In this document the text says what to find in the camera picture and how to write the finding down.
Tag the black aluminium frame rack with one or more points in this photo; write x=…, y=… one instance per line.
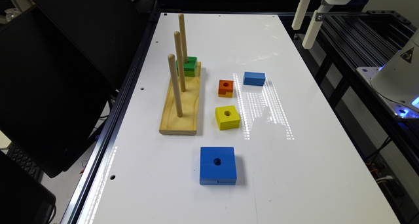
x=362, y=40

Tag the rear wooden peg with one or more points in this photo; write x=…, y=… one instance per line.
x=183, y=37

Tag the small blue block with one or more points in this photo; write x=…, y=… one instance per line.
x=254, y=78

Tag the front wooden peg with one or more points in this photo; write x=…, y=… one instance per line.
x=175, y=85

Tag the green block on peg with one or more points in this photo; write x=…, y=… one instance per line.
x=190, y=66

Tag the orange block with hole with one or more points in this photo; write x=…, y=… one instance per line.
x=226, y=88

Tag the yellow block with hole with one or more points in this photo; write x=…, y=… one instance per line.
x=227, y=117

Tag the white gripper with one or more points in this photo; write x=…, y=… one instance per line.
x=316, y=21

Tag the middle wooden peg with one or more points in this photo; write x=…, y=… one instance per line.
x=180, y=66

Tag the black monitor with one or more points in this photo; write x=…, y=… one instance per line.
x=60, y=61

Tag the wooden peg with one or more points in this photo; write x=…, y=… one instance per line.
x=180, y=66
x=183, y=37
x=175, y=85

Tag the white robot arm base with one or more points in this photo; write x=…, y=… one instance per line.
x=396, y=82

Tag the large blue block with hole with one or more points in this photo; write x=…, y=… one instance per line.
x=217, y=166

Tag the black keyboard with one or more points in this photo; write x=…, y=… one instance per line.
x=23, y=160

